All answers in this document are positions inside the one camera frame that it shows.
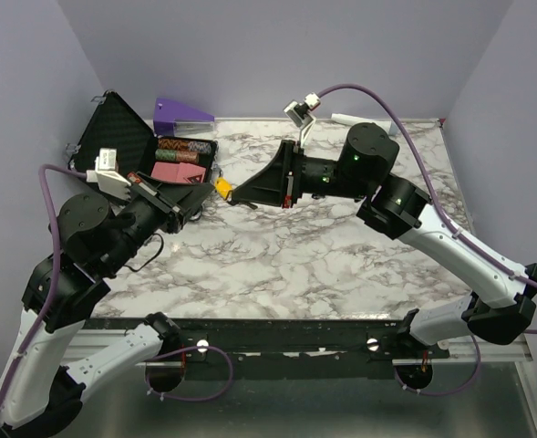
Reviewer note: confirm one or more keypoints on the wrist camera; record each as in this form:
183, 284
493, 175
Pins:
301, 113
106, 176

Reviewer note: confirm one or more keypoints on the purple plastic wedge block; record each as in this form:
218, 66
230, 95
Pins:
173, 118

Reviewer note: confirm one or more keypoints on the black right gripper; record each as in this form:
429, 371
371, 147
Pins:
273, 185

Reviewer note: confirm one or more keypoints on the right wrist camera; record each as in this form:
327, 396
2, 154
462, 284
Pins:
301, 113

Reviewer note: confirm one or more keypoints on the black poker chip case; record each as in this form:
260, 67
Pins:
115, 125

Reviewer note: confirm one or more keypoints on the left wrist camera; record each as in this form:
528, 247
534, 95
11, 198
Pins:
106, 176

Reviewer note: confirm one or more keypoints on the orange green chip stack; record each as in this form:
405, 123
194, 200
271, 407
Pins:
174, 156

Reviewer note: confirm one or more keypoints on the white cylindrical marker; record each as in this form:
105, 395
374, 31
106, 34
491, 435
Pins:
389, 126

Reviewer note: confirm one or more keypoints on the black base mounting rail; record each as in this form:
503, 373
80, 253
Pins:
295, 349

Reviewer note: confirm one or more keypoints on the blue grey chip stack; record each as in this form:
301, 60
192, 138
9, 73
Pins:
173, 144

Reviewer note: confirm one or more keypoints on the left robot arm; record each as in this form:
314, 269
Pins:
40, 395

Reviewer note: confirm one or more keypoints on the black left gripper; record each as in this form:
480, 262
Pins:
175, 201

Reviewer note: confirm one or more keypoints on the pink card deck box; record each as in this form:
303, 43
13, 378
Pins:
181, 172

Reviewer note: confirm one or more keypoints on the yellow plastic key tag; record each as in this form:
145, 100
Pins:
223, 188

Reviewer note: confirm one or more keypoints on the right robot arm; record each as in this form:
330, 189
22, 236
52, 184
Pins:
500, 306

